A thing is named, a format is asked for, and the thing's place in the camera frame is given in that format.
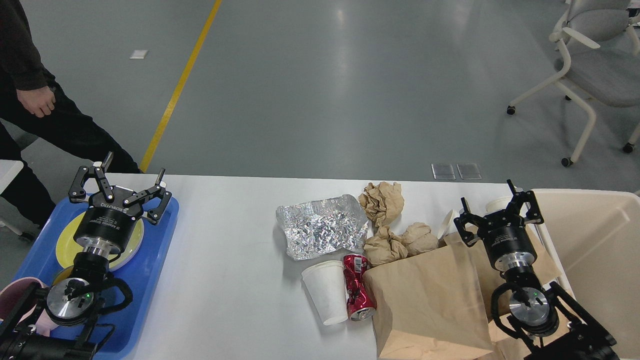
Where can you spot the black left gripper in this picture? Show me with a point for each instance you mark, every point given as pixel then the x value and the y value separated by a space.
pixel 114 215

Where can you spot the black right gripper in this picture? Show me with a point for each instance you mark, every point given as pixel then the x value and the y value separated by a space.
pixel 504 235

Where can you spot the yellow plastic plate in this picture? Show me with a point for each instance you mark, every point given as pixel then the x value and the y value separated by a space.
pixel 66 247

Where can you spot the large brown paper bag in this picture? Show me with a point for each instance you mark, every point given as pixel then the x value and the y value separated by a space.
pixel 429 307

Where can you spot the pink ribbed mug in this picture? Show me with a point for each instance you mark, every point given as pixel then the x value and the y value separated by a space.
pixel 10 296

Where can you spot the dark green mug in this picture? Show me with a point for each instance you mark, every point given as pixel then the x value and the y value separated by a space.
pixel 62 275

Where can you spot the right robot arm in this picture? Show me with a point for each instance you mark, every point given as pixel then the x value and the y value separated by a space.
pixel 550 322

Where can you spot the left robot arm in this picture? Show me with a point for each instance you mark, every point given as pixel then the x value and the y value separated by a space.
pixel 56 322

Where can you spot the white cup behind gripper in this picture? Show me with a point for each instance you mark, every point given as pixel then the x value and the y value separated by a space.
pixel 497 204

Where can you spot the pale green plate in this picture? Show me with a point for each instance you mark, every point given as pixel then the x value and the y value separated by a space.
pixel 132 247

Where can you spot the white paper cup lying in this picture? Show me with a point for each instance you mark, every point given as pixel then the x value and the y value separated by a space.
pixel 447 225

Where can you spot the right floor socket plate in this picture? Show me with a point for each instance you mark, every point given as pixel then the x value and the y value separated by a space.
pixel 469 171

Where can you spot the floor socket plate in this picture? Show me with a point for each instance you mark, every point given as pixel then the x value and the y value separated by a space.
pixel 469 171
pixel 443 171

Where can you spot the left floor socket plate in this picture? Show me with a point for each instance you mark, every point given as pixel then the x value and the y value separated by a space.
pixel 443 171

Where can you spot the crumpled brown paper right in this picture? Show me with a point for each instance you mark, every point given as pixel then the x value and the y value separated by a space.
pixel 418 239

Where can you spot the crumpled brown paper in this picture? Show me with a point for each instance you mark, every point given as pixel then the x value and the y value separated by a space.
pixel 418 239
pixel 384 247
pixel 382 203

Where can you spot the beige plastic bin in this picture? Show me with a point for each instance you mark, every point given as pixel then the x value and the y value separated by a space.
pixel 596 235

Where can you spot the white side table corner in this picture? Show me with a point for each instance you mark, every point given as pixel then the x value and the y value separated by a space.
pixel 8 171

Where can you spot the crumpled brown paper top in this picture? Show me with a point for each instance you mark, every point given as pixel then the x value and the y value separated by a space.
pixel 382 203

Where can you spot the crumpled brown paper left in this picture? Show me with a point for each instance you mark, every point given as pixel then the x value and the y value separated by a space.
pixel 384 247

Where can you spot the person in dark clothes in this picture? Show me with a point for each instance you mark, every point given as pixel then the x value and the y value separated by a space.
pixel 33 100

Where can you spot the blue plastic tray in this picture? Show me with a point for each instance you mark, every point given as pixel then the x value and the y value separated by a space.
pixel 141 273

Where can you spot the crushed red soda can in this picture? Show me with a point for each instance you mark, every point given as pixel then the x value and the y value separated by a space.
pixel 360 305

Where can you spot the crumpled aluminium foil sheet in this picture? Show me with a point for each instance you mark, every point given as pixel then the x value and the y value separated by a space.
pixel 319 227

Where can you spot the grey office chair right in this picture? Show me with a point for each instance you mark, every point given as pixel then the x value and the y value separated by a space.
pixel 599 55

